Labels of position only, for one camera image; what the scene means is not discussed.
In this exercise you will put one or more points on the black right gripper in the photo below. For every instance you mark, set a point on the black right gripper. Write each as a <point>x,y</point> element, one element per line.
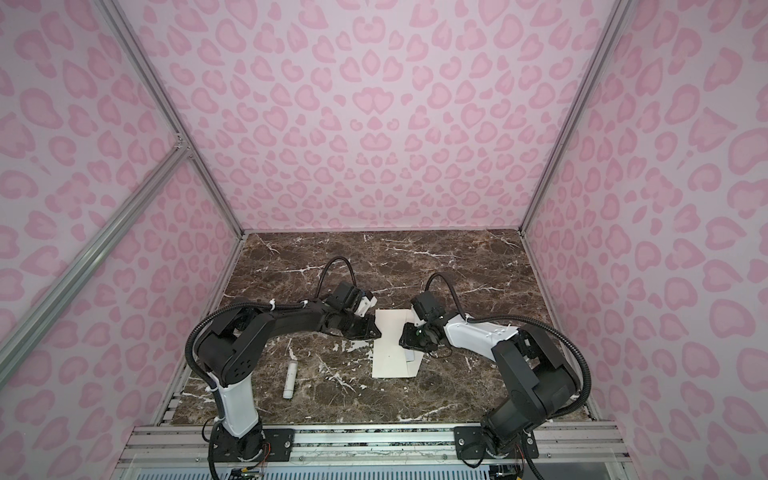
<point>407,340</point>

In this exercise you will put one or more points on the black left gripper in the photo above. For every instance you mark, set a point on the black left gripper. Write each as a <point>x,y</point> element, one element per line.
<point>367,330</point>

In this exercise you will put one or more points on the cream white envelope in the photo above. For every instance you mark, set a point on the cream white envelope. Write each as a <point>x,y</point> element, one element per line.
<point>390,360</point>

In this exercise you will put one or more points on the white glue stick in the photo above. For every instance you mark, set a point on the white glue stick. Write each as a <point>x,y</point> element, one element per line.
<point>290,380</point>

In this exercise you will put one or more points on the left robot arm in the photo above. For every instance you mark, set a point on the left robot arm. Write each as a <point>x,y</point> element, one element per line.
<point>225,347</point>

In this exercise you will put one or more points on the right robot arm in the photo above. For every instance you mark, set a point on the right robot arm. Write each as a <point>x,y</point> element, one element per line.
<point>543,371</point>

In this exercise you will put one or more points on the metal base rail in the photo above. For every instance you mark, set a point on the metal base rail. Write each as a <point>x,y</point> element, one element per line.
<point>560,450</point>

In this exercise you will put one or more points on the aluminium diagonal frame bar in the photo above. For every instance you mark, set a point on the aluminium diagonal frame bar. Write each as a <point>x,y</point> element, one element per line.
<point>38,321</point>

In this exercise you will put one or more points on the aluminium corner frame post right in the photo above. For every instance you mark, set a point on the aluminium corner frame post right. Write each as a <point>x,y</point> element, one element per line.
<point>620,15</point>

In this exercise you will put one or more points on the aluminium corner frame post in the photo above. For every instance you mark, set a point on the aluminium corner frame post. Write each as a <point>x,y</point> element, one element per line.
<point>127,38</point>
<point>620,15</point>

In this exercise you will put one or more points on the aluminium corner frame post left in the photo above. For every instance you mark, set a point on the aluminium corner frame post left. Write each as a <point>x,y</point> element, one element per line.
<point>127,38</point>

